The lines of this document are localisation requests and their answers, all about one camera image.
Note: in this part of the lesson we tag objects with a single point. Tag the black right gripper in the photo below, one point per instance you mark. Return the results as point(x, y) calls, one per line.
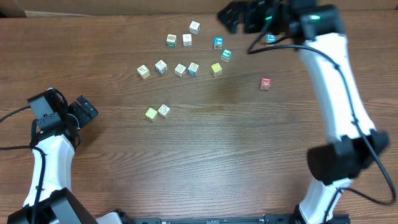
point(249, 18)

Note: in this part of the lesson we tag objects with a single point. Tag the green B wooden block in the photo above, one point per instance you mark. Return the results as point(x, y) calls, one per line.
point(171, 40)

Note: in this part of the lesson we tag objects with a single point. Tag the teal J wooden block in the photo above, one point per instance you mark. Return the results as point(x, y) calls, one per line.
point(194, 27)

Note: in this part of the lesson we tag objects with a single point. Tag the red P wooden block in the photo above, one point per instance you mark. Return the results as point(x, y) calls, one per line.
point(180, 70)

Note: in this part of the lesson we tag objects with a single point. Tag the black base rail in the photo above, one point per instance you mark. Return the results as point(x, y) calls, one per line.
point(233, 221)

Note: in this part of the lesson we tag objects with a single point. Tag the yellow-top bone wooden block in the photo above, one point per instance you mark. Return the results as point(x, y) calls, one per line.
point(151, 114)

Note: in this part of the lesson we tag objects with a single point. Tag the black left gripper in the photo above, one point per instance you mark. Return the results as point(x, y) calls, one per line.
point(82, 111)

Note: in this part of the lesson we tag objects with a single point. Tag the red-top C wooden block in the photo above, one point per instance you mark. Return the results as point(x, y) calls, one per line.
point(265, 84)

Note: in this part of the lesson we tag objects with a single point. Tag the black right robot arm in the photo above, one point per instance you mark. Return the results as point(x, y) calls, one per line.
point(352, 141)

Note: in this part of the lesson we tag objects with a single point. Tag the blue B wooden block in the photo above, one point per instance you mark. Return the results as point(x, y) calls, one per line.
point(193, 69)

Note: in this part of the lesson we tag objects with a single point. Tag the blue-top P wooden block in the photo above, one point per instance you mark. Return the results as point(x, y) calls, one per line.
point(270, 39)

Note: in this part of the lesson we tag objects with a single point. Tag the yellow-top face wooden block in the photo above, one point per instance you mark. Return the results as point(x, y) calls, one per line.
point(216, 69)

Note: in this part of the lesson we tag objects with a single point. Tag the blue-sided white wooden block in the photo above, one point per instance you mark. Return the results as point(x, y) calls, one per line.
point(161, 66)

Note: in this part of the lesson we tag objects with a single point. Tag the red-sided white wooden block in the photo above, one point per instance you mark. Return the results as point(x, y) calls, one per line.
point(187, 40)

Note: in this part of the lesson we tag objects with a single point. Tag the white I wooden block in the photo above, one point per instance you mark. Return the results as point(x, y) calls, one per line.
point(164, 111)

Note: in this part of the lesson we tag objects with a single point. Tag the yellow S wooden block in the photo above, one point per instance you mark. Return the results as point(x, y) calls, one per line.
point(143, 71)

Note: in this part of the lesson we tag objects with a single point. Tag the green-top L wooden block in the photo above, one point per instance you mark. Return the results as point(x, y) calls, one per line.
point(226, 55)

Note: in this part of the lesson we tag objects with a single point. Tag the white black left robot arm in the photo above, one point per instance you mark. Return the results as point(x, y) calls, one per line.
point(54, 139)

